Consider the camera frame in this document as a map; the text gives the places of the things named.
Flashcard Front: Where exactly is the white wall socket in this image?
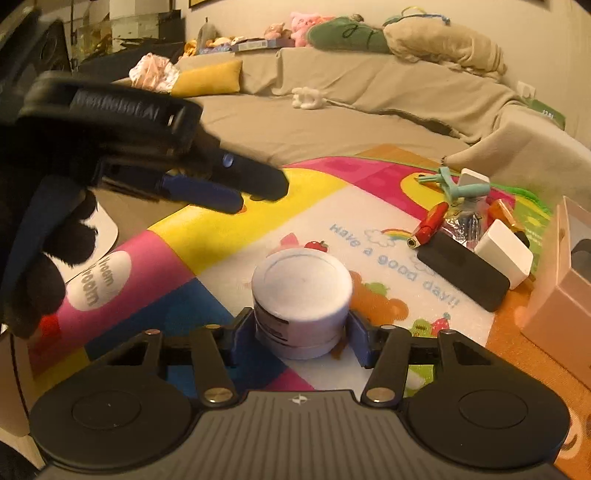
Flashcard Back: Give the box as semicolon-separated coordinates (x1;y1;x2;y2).
516;81;536;100

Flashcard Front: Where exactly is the white round jar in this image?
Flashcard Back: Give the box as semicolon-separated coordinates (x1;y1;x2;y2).
252;248;353;360

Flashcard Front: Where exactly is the yellow cushion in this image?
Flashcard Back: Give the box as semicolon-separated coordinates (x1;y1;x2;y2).
170;60;242;98

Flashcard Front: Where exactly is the black gloved hand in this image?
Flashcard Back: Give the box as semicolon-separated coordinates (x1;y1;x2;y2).
1;175;97;339

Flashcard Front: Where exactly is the pink plush toy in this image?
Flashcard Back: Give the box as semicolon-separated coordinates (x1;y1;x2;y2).
263;12;332;47

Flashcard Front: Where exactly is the pink cardboard box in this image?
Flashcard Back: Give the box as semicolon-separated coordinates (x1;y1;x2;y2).
516;197;590;386

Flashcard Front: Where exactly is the black flat case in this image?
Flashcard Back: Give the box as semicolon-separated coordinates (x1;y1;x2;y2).
417;232;510;312

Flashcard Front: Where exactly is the white small plush toy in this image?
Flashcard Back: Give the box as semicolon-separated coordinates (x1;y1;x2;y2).
291;87;325;110

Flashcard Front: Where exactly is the colourful cartoon play mat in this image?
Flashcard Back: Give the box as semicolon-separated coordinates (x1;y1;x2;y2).
30;157;590;479

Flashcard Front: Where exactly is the pink crumpled cloth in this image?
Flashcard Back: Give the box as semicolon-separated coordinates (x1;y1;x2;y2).
129;53;180;94

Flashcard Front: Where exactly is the flat book on sofa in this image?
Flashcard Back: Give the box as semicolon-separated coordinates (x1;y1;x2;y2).
198;38;296;55

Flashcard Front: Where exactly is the red pen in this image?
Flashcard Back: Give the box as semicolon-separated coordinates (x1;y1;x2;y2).
407;202;449;249

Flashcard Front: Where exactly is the white square box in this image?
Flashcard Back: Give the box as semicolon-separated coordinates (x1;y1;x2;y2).
474;220;534;290

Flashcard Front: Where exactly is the black cylinder in box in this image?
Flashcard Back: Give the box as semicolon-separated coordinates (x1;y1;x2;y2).
571;238;591;272

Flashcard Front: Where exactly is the green tissue box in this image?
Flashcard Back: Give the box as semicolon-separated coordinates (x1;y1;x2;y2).
527;99;566;130

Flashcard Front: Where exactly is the beige crumpled blanket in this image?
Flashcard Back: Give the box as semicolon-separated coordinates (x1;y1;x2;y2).
384;17;507;78

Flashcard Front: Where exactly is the beige covered sofa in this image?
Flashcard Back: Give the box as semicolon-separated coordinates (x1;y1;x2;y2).
200;48;590;206

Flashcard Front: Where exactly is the teal plastic crank toy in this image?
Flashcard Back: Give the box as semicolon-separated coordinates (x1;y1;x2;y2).
416;166;491;203

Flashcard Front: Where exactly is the green plush pillow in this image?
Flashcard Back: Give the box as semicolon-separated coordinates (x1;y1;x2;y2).
307;17;391;54

